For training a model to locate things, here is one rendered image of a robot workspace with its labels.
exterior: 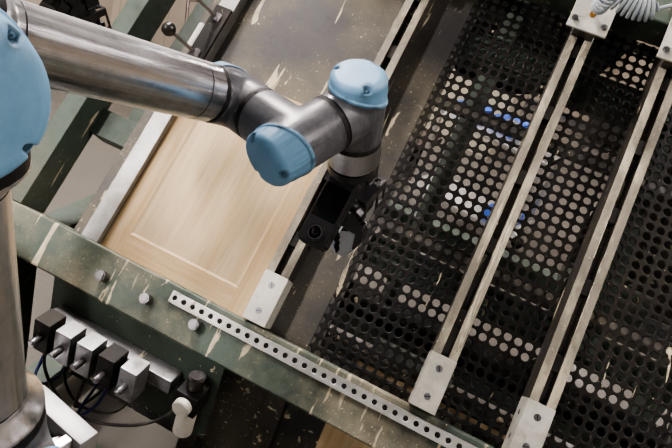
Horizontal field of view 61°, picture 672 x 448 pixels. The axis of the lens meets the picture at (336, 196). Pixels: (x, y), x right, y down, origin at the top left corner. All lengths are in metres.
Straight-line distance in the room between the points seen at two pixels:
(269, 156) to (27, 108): 0.30
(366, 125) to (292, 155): 0.12
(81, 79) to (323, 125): 0.26
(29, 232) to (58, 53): 1.11
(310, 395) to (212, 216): 0.51
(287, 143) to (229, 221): 0.86
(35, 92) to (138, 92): 0.24
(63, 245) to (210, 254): 0.38
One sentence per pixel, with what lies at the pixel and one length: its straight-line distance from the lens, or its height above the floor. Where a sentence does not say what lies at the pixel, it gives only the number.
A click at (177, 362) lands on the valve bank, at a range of 1.50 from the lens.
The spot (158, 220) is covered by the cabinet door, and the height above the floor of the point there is 0.99.
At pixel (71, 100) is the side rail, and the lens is 1.75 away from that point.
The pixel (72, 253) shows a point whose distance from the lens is 1.61.
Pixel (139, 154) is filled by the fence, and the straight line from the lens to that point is 1.61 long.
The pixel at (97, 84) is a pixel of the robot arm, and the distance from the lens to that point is 0.64.
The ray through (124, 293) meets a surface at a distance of 1.53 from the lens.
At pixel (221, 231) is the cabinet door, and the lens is 1.50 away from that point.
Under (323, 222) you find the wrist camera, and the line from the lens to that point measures 0.82.
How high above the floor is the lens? 1.78
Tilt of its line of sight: 24 degrees down
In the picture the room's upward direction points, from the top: 19 degrees clockwise
